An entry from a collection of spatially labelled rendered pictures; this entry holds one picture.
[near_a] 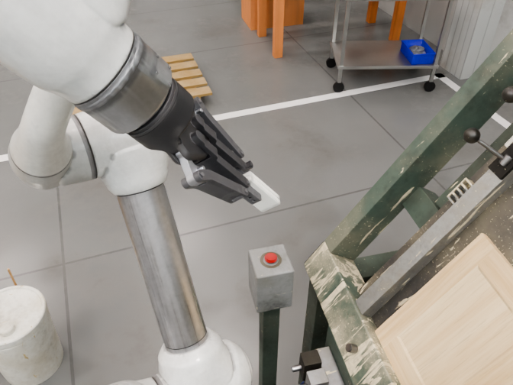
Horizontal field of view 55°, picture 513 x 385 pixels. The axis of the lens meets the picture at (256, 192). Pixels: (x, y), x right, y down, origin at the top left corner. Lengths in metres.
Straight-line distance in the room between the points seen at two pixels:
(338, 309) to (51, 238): 2.03
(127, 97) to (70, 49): 0.07
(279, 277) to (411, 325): 0.41
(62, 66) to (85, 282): 2.43
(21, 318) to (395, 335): 1.54
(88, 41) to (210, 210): 2.68
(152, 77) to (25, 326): 1.89
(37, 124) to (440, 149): 1.09
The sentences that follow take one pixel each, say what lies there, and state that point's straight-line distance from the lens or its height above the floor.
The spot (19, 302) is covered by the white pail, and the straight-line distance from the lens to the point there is 2.38.
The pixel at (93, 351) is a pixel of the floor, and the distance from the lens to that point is 2.56.
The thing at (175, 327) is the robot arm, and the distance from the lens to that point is 1.12.
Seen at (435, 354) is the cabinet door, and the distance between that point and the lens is 1.34.
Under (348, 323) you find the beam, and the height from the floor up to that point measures 0.87.
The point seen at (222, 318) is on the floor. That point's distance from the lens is 2.55.
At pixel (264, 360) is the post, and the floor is 0.40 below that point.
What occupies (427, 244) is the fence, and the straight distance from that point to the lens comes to 1.37.
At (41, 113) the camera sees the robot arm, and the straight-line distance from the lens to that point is 0.74.
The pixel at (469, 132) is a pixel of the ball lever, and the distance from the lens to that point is 1.26.
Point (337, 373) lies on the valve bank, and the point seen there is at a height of 0.74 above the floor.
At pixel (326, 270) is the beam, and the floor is 0.87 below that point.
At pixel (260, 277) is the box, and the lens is 1.50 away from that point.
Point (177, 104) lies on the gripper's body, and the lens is 0.50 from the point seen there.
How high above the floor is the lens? 2.09
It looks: 41 degrees down
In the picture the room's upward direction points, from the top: straight up
